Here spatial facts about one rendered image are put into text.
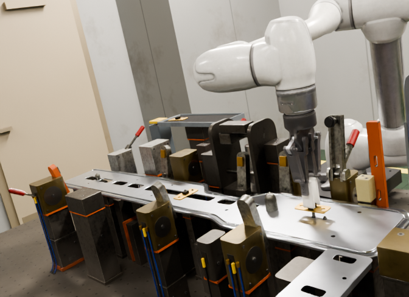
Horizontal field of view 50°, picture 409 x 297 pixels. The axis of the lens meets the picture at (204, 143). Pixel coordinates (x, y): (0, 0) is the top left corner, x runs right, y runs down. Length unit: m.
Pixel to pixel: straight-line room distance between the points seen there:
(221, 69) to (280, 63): 0.14
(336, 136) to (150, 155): 0.78
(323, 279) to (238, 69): 0.48
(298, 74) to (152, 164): 0.88
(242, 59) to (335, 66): 3.76
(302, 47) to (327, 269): 0.46
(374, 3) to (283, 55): 0.56
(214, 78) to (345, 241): 0.46
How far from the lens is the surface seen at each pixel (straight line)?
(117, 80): 4.61
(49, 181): 1.76
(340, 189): 1.21
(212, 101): 4.21
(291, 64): 0.96
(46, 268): 1.94
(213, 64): 1.03
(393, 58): 1.58
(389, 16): 1.48
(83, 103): 4.36
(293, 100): 0.98
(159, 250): 1.26
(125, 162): 1.93
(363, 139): 1.83
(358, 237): 1.01
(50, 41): 4.29
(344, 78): 4.70
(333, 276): 0.89
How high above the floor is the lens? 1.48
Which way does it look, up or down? 14 degrees down
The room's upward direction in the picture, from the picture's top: 11 degrees counter-clockwise
